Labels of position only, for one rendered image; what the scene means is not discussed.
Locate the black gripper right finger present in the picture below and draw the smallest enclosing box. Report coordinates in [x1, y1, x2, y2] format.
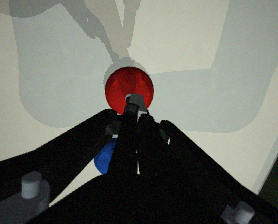
[136, 94, 278, 224]

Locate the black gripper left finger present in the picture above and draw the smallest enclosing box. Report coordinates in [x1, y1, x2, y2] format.
[0, 93, 140, 224]

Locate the blue dome bell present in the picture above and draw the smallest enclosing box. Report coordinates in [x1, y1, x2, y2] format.
[94, 138, 117, 174]

